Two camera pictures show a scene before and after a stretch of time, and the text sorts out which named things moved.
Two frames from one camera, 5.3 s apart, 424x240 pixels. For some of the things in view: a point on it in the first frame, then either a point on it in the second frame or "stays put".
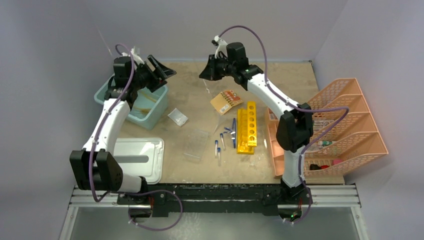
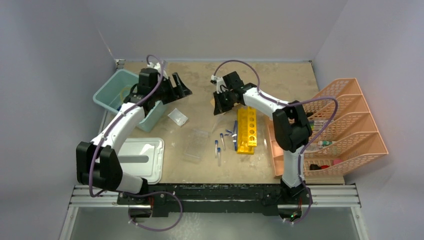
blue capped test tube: x=222 y=141 stays put
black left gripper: x=162 y=72 -> x=176 y=93
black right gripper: x=210 y=71 -> x=220 y=107
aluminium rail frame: x=172 y=199 stays put
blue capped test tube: x=219 y=150 stays put
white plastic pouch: x=178 y=117 stays put
